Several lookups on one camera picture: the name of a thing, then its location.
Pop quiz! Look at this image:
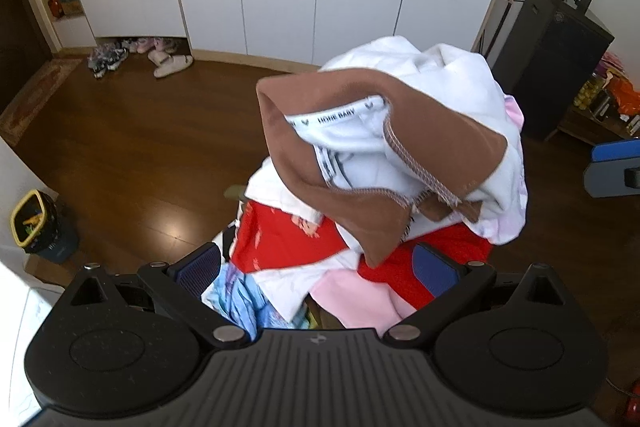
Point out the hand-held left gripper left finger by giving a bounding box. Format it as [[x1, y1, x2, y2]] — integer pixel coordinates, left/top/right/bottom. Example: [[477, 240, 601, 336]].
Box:
[[65, 242, 251, 350]]

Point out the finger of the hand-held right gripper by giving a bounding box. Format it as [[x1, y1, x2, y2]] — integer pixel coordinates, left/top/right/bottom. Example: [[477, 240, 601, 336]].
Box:
[[584, 139, 640, 198]]

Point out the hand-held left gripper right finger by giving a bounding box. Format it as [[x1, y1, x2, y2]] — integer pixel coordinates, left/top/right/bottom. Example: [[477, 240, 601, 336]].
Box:
[[382, 243, 568, 350]]

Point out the white sweatshirt with brown collar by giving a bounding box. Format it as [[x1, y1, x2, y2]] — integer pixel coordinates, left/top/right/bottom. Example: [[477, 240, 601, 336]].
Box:
[[255, 36, 528, 268]]

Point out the blue printed cloth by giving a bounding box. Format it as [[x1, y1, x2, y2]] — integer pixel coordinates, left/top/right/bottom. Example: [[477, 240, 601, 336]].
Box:
[[202, 262, 272, 340]]

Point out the low wooden shelf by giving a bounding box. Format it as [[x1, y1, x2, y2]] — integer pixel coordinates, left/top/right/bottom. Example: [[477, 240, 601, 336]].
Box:
[[557, 52, 640, 148]]

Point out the pink cloth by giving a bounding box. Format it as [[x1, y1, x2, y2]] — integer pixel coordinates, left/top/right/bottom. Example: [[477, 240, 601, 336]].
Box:
[[310, 269, 418, 333]]

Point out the orange plastic bag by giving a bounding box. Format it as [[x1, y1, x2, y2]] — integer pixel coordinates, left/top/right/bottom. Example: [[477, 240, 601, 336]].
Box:
[[607, 77, 640, 115]]

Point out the red cloth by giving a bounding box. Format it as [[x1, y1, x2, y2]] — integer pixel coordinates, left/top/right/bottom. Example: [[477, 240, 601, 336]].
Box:
[[232, 202, 493, 308]]

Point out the black water dispenser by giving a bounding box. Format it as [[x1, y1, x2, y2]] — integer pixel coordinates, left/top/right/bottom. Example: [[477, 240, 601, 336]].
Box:
[[492, 0, 615, 142]]

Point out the yellow rimmed trash bin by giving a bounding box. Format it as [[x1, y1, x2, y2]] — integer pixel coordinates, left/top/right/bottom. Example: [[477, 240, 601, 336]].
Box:
[[11, 189, 81, 264]]

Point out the white furniture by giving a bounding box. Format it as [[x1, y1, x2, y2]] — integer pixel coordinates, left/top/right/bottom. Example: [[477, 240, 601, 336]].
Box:
[[0, 252, 66, 427]]

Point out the red object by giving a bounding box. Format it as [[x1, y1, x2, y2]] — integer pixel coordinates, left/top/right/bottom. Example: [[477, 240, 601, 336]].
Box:
[[617, 382, 640, 420]]

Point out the grey sneaker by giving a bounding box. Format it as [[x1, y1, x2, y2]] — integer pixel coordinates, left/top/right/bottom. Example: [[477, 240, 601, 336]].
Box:
[[87, 49, 111, 80], [105, 47, 130, 70]]

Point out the patterned doormat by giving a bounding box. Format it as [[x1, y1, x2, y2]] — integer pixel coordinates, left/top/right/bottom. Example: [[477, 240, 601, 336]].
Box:
[[0, 57, 83, 145]]

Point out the dark wooden door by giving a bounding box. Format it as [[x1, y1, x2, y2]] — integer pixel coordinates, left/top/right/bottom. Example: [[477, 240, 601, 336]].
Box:
[[0, 0, 53, 112]]

